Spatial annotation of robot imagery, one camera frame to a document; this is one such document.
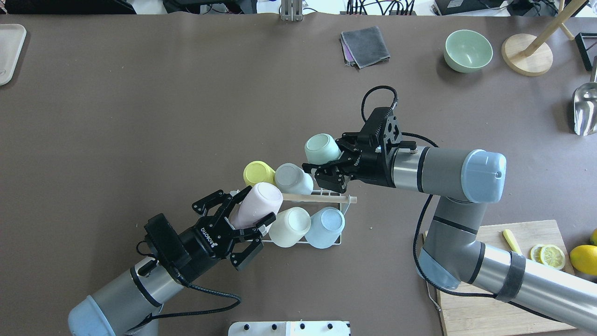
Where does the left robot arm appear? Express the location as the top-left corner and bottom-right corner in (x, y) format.
(68, 182), (283, 336)

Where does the grey cup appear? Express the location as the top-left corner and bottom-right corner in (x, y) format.
(274, 162), (313, 194)

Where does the wine glass rack tray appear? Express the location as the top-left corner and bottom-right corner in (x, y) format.
(574, 32), (597, 71)

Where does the wooden mug tree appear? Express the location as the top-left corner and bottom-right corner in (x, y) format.
(501, 0), (587, 77)

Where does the white wire cup rack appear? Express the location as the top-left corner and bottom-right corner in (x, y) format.
(262, 193), (357, 246)

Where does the cream white cup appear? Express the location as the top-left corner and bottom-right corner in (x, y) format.
(269, 207), (312, 247)

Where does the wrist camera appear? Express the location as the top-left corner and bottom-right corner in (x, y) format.
(356, 107), (402, 155)
(144, 213), (191, 286)

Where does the lemon slice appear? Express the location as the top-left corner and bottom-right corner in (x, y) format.
(539, 244), (566, 270)
(529, 244), (545, 264)

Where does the green bowl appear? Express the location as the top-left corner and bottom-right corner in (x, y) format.
(443, 29), (494, 74)

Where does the metal scoop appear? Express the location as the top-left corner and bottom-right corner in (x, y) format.
(573, 57), (597, 136)

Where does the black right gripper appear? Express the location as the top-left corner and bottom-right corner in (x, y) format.
(301, 133), (397, 194)

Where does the whole yellow lemon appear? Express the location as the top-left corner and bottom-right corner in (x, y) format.
(569, 245), (597, 276)
(589, 228), (597, 246)

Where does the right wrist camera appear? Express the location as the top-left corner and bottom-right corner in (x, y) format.
(356, 107), (402, 155)

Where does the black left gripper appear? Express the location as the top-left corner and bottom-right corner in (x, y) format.
(180, 189), (277, 272)

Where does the yellow cup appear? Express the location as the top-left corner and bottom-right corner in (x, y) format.
(243, 161), (275, 186)

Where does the pink cloth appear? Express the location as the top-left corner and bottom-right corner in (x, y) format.
(340, 38), (356, 66)

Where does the mint green cup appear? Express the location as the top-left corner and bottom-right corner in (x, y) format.
(304, 133), (342, 165)

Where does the yellow plastic knife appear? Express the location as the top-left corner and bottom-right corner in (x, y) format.
(502, 229), (522, 255)

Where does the pink cup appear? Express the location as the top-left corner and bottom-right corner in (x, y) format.
(230, 182), (283, 229)

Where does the cream tray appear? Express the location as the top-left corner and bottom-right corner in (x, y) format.
(0, 24), (27, 86)

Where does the grey folded cloth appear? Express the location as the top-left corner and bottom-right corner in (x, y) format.
(340, 26), (390, 69)

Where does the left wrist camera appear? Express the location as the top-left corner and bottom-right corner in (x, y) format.
(144, 213), (191, 286)

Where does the light blue cup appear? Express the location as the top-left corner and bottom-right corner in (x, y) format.
(305, 207), (345, 249)

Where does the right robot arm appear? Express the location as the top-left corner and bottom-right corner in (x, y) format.
(302, 133), (596, 334)

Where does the wooden cutting board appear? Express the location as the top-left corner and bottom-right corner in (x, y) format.
(436, 220), (573, 336)

